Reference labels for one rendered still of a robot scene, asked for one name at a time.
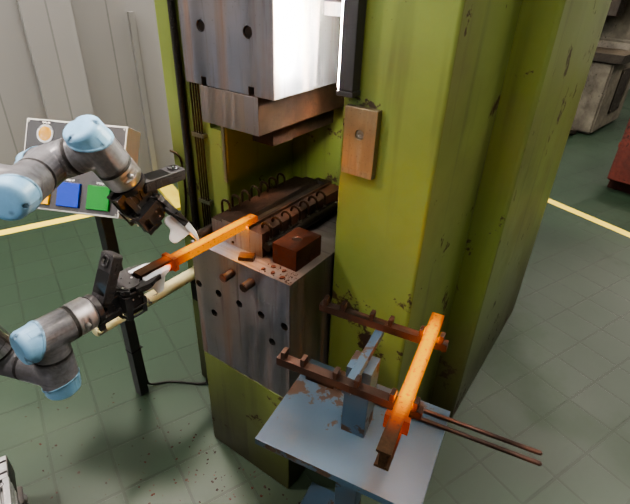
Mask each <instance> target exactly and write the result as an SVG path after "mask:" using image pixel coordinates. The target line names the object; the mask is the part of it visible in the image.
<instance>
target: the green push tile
mask: <svg viewBox="0 0 630 504"><path fill-rule="evenodd" d="M110 193H111V190H110V189H109V188H108V187H105V186H96V185H88V189H87V199H86V209H89V210H97V211H106V212H109V210H110V201H109V200H108V199H107V198H106V197H107V196H108V195H109V194H110Z"/></svg>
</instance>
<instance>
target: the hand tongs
mask: <svg viewBox="0 0 630 504"><path fill-rule="evenodd" d="M306 379H307V380H310V381H312V382H315V383H318V384H320V385H323V386H326V387H328V388H331V389H334V388H335V387H332V386H330V385H327V384H325V383H322V382H320V381H317V380H315V379H312V378H310V377H307V376H306ZM423 413H426V414H428V415H431V416H434V417H436V418H439V419H442V420H445V421H447V422H450V423H453V424H455V425H458V426H461V427H464V428H466V429H469V430H472V431H474V432H477V433H480V434H483V435H485V436H488V437H491V438H493V439H496V440H499V441H501V442H504V443H507V444H510V445H512V446H515V447H518V448H520V449H523V450H526V451H529V452H531V453H534V454H537V455H540V456H541V455H542V454H543V453H542V451H541V450H538V449H535V448H533V447H530V446H527V445H524V444H522V443H519V442H516V441H513V440H511V439H508V438H505V437H502V436H500V435H497V434H494V433H491V432H489V431H486V430H483V429H481V428H478V427H475V426H472V425H470V424H467V423H464V422H461V421H459V420H456V419H453V418H450V417H448V416H445V415H442V414H439V413H437V412H434V411H431V410H428V409H426V408H424V412H423ZM420 421H421V422H424V423H426V424H429V425H431V426H434V427H437V428H439V429H442V430H445V431H447V432H450V433H453V434H455V435H458V436H461V437H463V438H466V439H469V440H471V441H474V442H477V443H479V444H482V445H484V446H487V447H490V448H492V449H495V450H498V451H500V452H503V453H506V454H508V455H511V456H514V457H516V458H519V459H522V460H524V461H527V462H530V463H532V464H535V465H538V466H541V465H542V462H541V461H539V460H537V459H534V458H531V457H529V456H526V455H523V454H520V453H518V452H515V451H512V450H510V449H507V448H504V447H502V446H499V445H496V444H494V443H491V442H488V441H486V440H483V439H480V438H478V437H475V436H472V435H470V434H467V433H464V432H462V431H459V430H456V429H453V428H451V427H448V426H445V425H443V424H440V423H437V422H435V421H432V420H429V419H427V418H424V417H422V418H421V420H420Z"/></svg>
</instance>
